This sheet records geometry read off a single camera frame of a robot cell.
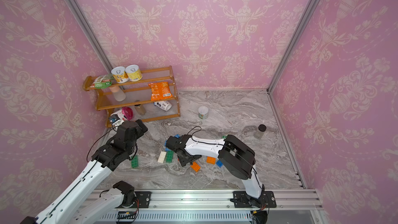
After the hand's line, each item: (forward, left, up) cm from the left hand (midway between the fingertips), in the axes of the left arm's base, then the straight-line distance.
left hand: (137, 125), depth 76 cm
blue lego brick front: (-11, -42, -19) cm, 47 cm away
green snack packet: (+21, +22, +10) cm, 32 cm away
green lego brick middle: (-7, -14, -20) cm, 26 cm away
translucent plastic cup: (+25, +20, -5) cm, 33 cm away
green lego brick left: (-11, +4, -19) cm, 22 cm away
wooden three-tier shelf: (+23, +9, -4) cm, 25 cm away
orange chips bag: (+28, -5, -3) cm, 29 cm away
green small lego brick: (+5, -46, -19) cm, 50 cm away
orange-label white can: (+25, +13, +12) cm, 30 cm away
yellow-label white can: (+26, +6, +13) cm, 29 cm away
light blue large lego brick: (-11, -15, -2) cm, 19 cm away
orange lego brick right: (-9, -37, -20) cm, 43 cm away
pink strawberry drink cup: (+18, +17, -15) cm, 29 cm away
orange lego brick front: (-13, -29, -20) cm, 37 cm away
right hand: (-9, -26, -20) cm, 34 cm away
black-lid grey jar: (+5, -66, -13) cm, 67 cm away
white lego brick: (-8, -9, -21) cm, 24 cm away
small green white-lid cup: (+21, -33, -15) cm, 41 cm away
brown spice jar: (+21, +8, -14) cm, 27 cm away
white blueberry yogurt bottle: (+25, -6, -13) cm, 29 cm away
